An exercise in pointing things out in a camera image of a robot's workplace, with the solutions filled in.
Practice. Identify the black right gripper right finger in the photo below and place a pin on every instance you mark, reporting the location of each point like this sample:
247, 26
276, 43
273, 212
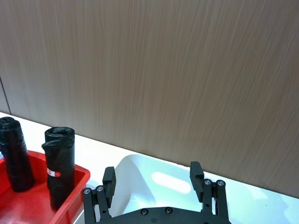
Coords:
201, 184

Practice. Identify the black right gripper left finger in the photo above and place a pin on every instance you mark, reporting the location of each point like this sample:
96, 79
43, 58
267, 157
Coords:
109, 186

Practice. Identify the white plastic bin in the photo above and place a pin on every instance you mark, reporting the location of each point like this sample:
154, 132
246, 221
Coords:
154, 186

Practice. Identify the black garbage bag roll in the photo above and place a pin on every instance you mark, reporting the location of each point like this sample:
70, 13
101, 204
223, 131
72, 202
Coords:
59, 170
17, 161

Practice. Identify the red plastic tray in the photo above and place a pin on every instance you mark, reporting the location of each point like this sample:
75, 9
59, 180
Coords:
35, 198

